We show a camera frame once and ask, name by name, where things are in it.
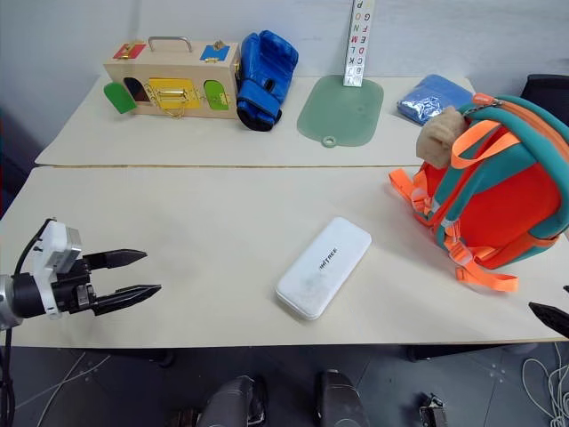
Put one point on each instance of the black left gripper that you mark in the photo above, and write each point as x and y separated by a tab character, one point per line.
71	291

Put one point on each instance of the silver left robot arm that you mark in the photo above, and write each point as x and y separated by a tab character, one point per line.
9	299

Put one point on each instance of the orange and teal backpack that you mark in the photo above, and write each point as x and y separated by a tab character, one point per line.
498	191

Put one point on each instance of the white rectangular case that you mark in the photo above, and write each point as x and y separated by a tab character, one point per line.
322	269

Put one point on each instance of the black table foot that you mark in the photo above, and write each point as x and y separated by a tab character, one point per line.
161	356

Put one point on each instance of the dark rounded shape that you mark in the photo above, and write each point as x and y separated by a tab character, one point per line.
340	400
231	402

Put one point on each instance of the wooden lock puzzle box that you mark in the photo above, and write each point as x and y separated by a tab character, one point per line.
173	89

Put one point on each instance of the blue cloth in plastic wrap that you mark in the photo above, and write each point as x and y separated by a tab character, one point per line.
433	100

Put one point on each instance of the blue boxing glove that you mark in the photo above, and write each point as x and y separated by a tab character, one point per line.
264	80

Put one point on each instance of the green silicone mat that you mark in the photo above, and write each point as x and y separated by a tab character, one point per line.
340	111

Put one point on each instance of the white alphabet letter strip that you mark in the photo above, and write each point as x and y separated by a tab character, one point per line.
358	44

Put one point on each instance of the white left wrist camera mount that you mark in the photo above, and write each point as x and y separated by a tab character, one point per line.
50	238

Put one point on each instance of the small black metal bracket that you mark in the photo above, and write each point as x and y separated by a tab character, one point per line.
432	411

